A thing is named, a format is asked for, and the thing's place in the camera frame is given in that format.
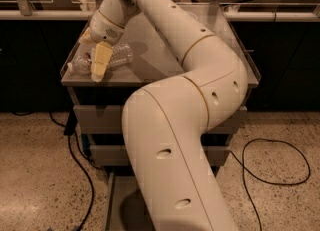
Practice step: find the grey drawer cabinet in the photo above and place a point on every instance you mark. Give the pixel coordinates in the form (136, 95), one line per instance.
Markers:
(152, 61)

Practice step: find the middle grey drawer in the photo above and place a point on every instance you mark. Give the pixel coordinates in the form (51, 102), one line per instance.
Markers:
(116, 155)

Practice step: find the top grey drawer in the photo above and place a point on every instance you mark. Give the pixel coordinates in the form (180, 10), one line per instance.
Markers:
(107, 120)

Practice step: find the white horizontal rail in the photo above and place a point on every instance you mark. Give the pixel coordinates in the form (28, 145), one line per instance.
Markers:
(231, 16)

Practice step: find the clear plastic water bottle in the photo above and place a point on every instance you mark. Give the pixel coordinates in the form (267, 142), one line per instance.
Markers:
(81, 64)

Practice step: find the black power adapter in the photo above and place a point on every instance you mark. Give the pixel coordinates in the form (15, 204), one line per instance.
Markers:
(71, 124)

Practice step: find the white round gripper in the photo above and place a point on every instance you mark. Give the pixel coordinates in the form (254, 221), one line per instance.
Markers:
(104, 29)

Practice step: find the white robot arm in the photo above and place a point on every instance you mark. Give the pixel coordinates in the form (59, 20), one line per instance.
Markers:
(162, 122)

